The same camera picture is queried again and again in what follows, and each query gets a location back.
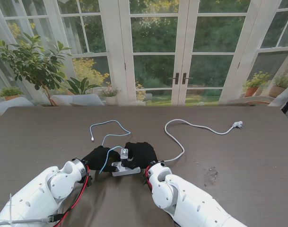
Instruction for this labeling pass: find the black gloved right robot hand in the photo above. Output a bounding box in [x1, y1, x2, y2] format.
[122, 141, 158, 171]

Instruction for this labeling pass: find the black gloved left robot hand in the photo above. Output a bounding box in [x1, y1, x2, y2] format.
[81, 146, 122, 173]

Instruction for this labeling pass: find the light blue USB cable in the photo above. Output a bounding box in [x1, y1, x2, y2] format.
[89, 120, 131, 175]

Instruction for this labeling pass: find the white power strip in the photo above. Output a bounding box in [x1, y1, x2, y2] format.
[111, 161, 141, 178]

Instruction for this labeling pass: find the white power cord with plug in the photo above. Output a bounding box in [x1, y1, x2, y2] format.
[163, 119, 244, 163]

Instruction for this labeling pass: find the white planter box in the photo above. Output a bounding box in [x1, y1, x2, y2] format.
[50, 94, 105, 106]

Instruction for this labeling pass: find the flowering plant in white pot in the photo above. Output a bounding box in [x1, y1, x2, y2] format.
[100, 86, 122, 106]

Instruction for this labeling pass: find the broad leaf green plant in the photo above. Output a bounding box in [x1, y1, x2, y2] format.
[65, 77, 101, 96]

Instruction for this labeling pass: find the white glass door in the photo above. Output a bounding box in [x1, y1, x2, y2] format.
[181, 0, 265, 106]
[117, 0, 185, 106]

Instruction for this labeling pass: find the small bushy potted plant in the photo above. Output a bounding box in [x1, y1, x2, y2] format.
[0, 87, 25, 101]

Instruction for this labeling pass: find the tall leafy green plant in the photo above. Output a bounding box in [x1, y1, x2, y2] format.
[0, 33, 72, 106]

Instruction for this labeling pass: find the plant in terracotta pot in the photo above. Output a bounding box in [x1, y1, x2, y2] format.
[242, 71, 272, 98]

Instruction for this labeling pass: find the plant in tan pot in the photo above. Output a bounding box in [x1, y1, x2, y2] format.
[268, 71, 288, 98]

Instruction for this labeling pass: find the dark door handle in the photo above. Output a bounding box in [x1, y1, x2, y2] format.
[168, 72, 180, 85]
[181, 72, 194, 85]

